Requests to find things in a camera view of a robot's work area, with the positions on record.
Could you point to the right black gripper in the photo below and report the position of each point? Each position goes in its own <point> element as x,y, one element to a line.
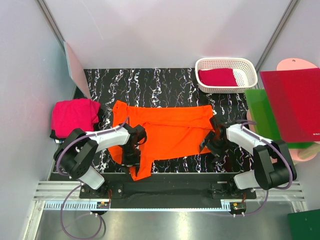
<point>220,153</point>

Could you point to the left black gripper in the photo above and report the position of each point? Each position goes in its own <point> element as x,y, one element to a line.
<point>134,162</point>

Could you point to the orange t shirt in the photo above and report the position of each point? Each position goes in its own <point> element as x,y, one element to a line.
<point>172,132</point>

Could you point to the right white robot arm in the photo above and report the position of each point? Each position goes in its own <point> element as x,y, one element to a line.
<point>273,164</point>

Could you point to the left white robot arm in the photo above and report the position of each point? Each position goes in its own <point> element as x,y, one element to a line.
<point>75,155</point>

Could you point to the folded black t shirt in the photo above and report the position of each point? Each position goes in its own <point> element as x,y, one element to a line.
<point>96,127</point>

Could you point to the green plastic board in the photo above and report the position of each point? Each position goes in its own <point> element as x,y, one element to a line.
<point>261,112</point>

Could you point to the dark red t shirt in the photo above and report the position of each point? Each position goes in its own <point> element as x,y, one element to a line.
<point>218,77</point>

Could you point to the white plastic basket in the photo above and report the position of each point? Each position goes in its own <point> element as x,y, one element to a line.
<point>244,72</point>

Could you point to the folded pink t shirt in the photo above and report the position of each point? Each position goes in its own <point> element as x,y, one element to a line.
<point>74,114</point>

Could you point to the red plastic board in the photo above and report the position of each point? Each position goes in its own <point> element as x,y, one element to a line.
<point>294,98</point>

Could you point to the pink wooden stand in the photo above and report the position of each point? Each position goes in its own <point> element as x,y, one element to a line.
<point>303,151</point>

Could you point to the dark green board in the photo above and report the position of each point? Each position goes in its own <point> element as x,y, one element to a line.
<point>305,225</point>

